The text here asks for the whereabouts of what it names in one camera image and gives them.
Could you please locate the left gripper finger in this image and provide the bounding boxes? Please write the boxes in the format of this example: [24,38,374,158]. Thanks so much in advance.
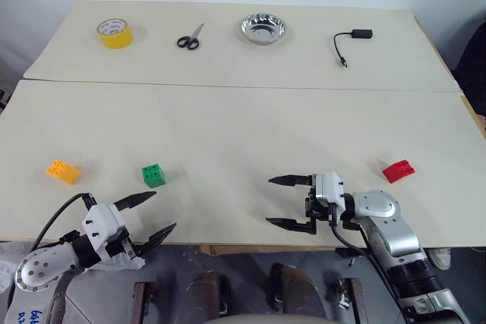
[136,222,178,258]
[113,190,158,212]

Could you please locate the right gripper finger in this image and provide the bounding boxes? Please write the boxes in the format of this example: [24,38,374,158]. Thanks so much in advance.
[267,174,314,188]
[265,217,317,235]

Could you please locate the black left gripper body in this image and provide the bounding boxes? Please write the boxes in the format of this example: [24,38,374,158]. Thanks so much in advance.
[105,226,144,266]

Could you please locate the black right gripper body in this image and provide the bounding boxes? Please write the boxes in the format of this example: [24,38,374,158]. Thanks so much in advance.
[303,174,338,236]

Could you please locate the green toy brick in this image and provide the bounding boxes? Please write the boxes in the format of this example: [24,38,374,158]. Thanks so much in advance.
[141,163,167,189]

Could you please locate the dark rounded shape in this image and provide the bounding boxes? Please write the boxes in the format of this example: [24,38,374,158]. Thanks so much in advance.
[268,263,324,318]
[181,269,230,319]

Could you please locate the orange toy brick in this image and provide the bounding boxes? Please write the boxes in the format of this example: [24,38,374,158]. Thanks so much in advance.
[46,159,81,186]

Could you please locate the cream paper table sheet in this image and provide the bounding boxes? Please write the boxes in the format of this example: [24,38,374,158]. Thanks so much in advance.
[0,80,486,250]
[23,0,461,94]

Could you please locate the red toy brick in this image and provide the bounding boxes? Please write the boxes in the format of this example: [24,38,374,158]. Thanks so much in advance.
[381,159,418,184]

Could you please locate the white shoe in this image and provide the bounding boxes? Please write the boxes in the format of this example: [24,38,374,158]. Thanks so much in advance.
[428,247,453,272]

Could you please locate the silver metal bowl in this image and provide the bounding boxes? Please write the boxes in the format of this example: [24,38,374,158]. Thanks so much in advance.
[239,13,286,46]

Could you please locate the yellow tape roll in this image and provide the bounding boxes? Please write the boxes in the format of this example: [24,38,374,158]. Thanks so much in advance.
[96,17,134,51]

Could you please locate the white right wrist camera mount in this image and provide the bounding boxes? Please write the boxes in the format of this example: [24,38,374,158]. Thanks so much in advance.
[314,171,346,207]

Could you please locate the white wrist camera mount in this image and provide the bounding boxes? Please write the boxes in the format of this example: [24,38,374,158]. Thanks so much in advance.
[314,171,346,207]
[80,203,127,261]

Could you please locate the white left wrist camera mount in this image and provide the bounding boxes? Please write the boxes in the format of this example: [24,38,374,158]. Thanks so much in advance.
[80,203,127,261]

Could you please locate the dark metal bracket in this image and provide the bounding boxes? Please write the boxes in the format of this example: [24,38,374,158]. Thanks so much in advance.
[336,277,370,324]
[132,281,157,324]

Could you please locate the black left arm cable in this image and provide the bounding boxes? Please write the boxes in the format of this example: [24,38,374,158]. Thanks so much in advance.
[31,192,96,253]

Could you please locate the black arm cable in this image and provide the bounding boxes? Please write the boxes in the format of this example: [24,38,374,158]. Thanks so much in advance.
[31,192,96,253]
[328,223,413,324]

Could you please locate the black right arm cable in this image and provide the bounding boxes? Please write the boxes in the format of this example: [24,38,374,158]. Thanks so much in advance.
[328,223,413,324]

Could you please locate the black adapter with cable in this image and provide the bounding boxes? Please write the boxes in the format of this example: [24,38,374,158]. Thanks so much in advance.
[333,28,374,71]

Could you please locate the black handled scissors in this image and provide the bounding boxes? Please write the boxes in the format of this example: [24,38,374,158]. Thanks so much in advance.
[175,22,205,51]

